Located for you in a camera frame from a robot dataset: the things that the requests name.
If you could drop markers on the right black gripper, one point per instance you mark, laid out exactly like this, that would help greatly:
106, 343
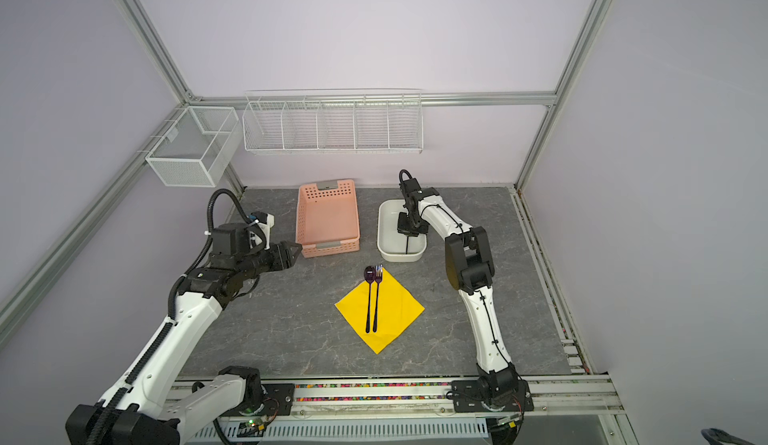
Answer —
402, 227

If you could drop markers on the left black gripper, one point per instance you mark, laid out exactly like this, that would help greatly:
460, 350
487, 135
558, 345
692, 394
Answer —
281, 255

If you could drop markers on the white oval tray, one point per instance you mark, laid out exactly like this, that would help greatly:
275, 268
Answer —
390, 243

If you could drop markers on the purple black fork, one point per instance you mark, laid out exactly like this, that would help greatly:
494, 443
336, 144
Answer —
378, 280

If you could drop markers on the purple black spoon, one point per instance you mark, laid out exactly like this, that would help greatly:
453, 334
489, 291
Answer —
369, 276

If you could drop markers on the yellow paper napkin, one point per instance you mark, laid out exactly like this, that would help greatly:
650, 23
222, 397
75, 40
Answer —
398, 309

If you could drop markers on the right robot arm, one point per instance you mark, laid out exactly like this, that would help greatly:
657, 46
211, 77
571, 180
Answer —
470, 270

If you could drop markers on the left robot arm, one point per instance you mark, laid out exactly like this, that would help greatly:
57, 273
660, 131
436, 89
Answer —
238, 251

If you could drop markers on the pink plastic basket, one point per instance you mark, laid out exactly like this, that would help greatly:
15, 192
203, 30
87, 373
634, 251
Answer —
327, 219

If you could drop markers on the white wire wall shelf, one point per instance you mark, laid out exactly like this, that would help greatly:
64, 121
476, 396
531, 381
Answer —
357, 120

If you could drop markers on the white mesh wall box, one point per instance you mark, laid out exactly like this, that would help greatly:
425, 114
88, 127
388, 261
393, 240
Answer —
197, 147

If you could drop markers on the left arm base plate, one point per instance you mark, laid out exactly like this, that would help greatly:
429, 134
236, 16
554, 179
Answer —
277, 400

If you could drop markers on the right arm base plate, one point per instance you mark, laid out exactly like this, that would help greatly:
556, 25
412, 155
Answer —
478, 395

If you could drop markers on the white vented cable duct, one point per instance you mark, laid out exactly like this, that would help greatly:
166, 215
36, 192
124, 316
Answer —
358, 431

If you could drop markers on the aluminium front rail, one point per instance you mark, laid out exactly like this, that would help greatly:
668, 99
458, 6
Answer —
425, 397

